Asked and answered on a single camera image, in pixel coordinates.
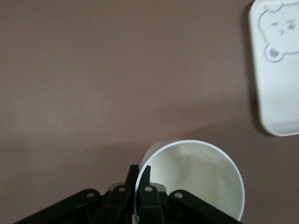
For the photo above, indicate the white plastic cup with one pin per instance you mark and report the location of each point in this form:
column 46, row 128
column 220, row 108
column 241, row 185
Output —
column 205, row 168

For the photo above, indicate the brown table mat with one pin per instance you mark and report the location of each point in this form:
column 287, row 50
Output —
column 93, row 81

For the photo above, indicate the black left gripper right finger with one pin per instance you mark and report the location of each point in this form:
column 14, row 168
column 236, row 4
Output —
column 149, row 205

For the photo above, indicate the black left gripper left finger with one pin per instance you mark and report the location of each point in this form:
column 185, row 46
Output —
column 112, row 205

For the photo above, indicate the cream bear print tray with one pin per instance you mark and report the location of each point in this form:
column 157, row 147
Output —
column 275, row 88

